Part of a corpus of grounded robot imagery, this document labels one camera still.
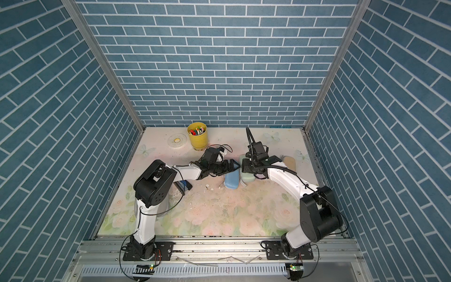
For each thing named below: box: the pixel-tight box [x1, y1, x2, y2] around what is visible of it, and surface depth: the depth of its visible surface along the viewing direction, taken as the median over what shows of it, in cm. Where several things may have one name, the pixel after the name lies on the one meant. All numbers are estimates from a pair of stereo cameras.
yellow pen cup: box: [186, 122, 208, 151], surface depth 104 cm
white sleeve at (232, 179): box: [223, 168, 241, 190], surface depth 93 cm
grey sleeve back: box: [239, 172, 257, 187], surface depth 95 cm
